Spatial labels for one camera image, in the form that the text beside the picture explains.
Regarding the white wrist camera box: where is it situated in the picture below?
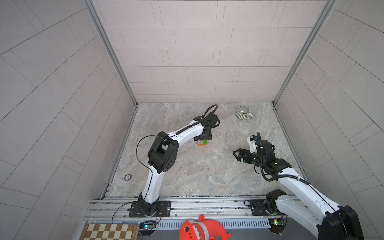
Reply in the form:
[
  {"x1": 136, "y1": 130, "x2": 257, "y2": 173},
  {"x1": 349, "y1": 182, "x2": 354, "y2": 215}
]
[{"x1": 247, "y1": 135, "x2": 258, "y2": 153}]

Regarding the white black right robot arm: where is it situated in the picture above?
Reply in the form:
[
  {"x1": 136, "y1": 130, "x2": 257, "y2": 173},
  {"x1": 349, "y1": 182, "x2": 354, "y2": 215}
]
[{"x1": 233, "y1": 133, "x2": 364, "y2": 240}]

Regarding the aluminium corner post left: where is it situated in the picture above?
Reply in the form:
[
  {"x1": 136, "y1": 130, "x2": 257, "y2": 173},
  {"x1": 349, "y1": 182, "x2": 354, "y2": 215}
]
[{"x1": 84, "y1": 0, "x2": 139, "y2": 108}]

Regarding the red shark plush toy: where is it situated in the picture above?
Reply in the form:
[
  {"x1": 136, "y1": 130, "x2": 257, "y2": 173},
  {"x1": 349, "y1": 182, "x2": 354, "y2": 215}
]
[{"x1": 179, "y1": 215, "x2": 231, "y2": 240}]

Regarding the wooden chessboard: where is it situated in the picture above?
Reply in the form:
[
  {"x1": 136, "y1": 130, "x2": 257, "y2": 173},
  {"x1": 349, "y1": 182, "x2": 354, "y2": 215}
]
[{"x1": 80, "y1": 224, "x2": 139, "y2": 240}]

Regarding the left controller circuit board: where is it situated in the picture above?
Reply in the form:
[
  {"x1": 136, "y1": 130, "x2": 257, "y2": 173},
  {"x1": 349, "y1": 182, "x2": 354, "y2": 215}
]
[{"x1": 139, "y1": 221, "x2": 157, "y2": 236}]

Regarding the aluminium corner post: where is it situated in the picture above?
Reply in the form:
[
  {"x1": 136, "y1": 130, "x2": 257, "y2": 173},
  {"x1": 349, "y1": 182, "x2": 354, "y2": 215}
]
[
  {"x1": 84, "y1": 0, "x2": 139, "y2": 108},
  {"x1": 272, "y1": 0, "x2": 338, "y2": 106}
]

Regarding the aluminium corner post right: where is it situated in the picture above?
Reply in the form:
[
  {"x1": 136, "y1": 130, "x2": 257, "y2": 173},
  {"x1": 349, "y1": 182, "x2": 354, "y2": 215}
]
[{"x1": 272, "y1": 0, "x2": 338, "y2": 106}]

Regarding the controller circuit board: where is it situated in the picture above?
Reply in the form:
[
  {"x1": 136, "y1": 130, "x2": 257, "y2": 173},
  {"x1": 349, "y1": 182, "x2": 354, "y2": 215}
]
[
  {"x1": 139, "y1": 221, "x2": 157, "y2": 236},
  {"x1": 269, "y1": 218, "x2": 287, "y2": 235}
]

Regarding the right controller circuit board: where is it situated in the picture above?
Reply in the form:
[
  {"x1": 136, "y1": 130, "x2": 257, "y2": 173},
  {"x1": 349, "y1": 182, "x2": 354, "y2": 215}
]
[{"x1": 269, "y1": 218, "x2": 287, "y2": 235}]

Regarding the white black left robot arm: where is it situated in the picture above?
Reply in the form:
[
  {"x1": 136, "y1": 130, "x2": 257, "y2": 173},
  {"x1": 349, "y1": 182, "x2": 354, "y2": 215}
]
[{"x1": 133, "y1": 105, "x2": 220, "y2": 217}]

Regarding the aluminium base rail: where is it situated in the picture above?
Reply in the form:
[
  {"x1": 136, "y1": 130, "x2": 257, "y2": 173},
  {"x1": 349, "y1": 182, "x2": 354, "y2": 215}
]
[{"x1": 83, "y1": 196, "x2": 334, "y2": 224}]

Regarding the striped ceramic mug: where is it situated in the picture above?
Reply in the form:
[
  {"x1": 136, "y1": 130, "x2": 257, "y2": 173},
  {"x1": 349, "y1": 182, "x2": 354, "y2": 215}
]
[{"x1": 236, "y1": 106, "x2": 254, "y2": 120}]

